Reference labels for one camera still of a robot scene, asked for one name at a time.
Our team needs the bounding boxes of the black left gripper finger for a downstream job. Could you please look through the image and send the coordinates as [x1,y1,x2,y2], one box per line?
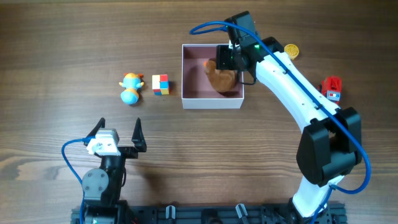
[131,118,147,152]
[83,118,106,145]

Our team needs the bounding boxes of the brown plush toy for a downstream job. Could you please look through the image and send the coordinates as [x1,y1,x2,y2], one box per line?
[203,60,237,93]

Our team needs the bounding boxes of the yellow round toy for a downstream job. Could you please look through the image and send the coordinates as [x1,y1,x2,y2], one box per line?
[284,44,300,60]

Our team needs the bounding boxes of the red toy truck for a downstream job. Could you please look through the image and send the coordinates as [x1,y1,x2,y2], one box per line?
[318,76,342,105]

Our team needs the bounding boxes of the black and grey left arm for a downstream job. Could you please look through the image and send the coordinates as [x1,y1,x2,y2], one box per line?
[78,118,147,224]

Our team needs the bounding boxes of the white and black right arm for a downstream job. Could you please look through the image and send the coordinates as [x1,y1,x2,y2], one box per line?
[216,11,371,223]

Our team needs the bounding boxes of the blue duck toy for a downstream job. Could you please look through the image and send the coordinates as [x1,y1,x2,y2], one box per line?
[119,73,144,105]

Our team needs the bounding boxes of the white box with pink interior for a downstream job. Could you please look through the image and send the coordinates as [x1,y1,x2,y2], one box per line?
[181,44,244,109]

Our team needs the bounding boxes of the colourful puzzle cube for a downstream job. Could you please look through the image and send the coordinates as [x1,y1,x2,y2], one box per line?
[152,74,170,95]

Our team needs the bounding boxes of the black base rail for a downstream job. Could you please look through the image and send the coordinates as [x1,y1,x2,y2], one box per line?
[70,203,348,224]

